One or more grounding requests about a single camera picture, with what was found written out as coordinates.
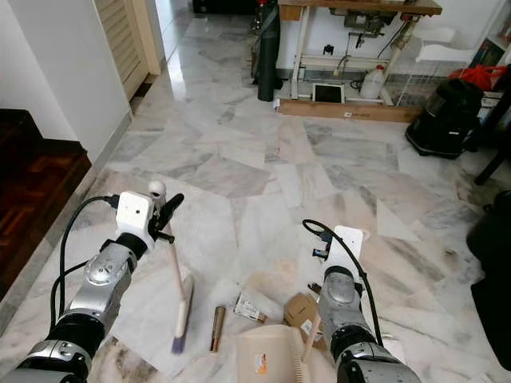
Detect wooden handled hand broom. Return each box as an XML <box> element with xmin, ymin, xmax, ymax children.
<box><xmin>149</xmin><ymin>180</ymin><xmax>196</xmax><ymax>355</ymax></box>

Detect beige dustpan with wooden handle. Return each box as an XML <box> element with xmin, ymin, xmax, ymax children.
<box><xmin>237</xmin><ymin>315</ymin><xmax>322</xmax><ymax>383</ymax></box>

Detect brown cardboard piece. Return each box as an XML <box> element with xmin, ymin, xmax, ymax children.
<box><xmin>283</xmin><ymin>291</ymin><xmax>325</xmax><ymax>338</ymax></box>

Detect small white printed packet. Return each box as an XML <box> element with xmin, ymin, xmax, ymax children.
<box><xmin>235</xmin><ymin>293</ymin><xmax>269</xmax><ymax>325</ymax></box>

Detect brown cylindrical tube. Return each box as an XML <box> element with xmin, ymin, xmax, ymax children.
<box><xmin>210</xmin><ymin>305</ymin><xmax>227</xmax><ymax>353</ymax></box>

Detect dark wooden stair steps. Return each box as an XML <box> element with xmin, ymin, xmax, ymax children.
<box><xmin>0</xmin><ymin>109</ymin><xmax>93</xmax><ymax>301</ymax></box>

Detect long wooden plank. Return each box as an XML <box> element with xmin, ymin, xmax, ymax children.
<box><xmin>275</xmin><ymin>97</ymin><xmax>425</xmax><ymax>124</ymax></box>

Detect white framed tablet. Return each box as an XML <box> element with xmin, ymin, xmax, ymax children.
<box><xmin>311</xmin><ymin>82</ymin><xmax>347</xmax><ymax>105</ymax></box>

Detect white plastic jug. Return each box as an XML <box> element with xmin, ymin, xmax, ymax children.
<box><xmin>358</xmin><ymin>65</ymin><xmax>390</xmax><ymax>101</ymax></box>

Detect black vacuum cleaner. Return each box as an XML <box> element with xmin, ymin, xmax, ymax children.
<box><xmin>405</xmin><ymin>77</ymin><xmax>485</xmax><ymax>160</ymax></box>

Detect wooden louvre door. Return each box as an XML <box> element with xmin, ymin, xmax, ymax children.
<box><xmin>93</xmin><ymin>0</ymin><xmax>163</xmax><ymax>99</ymax></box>

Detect black rolled mat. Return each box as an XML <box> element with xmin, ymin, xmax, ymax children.
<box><xmin>256</xmin><ymin>0</ymin><xmax>283</xmax><ymax>103</ymax></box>

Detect black furniture leg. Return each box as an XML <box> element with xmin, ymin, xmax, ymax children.
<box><xmin>474</xmin><ymin>147</ymin><xmax>511</xmax><ymax>187</ymax></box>

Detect white plastic chair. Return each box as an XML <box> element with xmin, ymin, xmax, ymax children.
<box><xmin>414</xmin><ymin>27</ymin><xmax>489</xmax><ymax>64</ymax></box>

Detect red bag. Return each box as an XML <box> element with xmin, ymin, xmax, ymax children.
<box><xmin>446</xmin><ymin>65</ymin><xmax>509</xmax><ymax>92</ymax></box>

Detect wooden top white workbench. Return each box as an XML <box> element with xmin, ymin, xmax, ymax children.
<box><xmin>277</xmin><ymin>0</ymin><xmax>445</xmax><ymax>105</ymax></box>

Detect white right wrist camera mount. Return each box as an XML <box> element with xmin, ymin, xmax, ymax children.
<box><xmin>331</xmin><ymin>226</ymin><xmax>365</xmax><ymax>272</ymax></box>

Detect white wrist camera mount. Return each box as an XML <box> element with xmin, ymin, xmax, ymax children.
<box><xmin>331</xmin><ymin>226</ymin><xmax>365</xmax><ymax>272</ymax></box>
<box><xmin>114</xmin><ymin>191</ymin><xmax>156</xmax><ymax>240</ymax></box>

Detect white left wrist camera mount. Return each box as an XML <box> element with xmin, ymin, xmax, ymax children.
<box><xmin>114</xmin><ymin>191</ymin><xmax>156</xmax><ymax>240</ymax></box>

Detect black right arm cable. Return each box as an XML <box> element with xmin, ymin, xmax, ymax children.
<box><xmin>303</xmin><ymin>219</ymin><xmax>386</xmax><ymax>345</ymax></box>

